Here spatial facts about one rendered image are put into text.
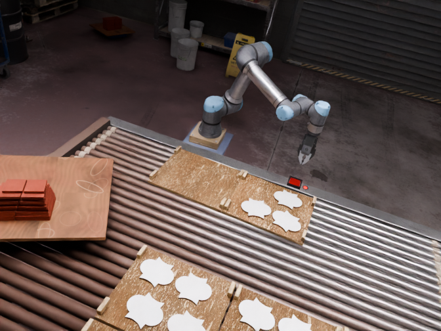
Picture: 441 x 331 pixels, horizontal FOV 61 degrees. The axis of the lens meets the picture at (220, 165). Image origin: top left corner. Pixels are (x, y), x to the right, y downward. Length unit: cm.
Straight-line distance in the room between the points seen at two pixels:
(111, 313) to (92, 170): 68
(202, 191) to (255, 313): 69
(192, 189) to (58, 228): 68
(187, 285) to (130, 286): 21
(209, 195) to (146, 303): 67
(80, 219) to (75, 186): 20
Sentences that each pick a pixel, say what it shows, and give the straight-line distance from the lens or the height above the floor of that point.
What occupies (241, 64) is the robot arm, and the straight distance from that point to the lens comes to 197.
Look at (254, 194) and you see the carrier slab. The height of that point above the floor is 94.
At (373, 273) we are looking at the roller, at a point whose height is 91.
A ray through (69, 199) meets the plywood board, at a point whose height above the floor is 104.
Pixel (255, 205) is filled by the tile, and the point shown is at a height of 95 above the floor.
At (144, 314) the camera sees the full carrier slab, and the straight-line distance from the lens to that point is 143.
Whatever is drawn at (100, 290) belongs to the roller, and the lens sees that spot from 153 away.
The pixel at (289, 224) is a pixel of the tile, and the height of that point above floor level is 95.
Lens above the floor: 218
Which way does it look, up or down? 37 degrees down
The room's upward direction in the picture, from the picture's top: 12 degrees clockwise
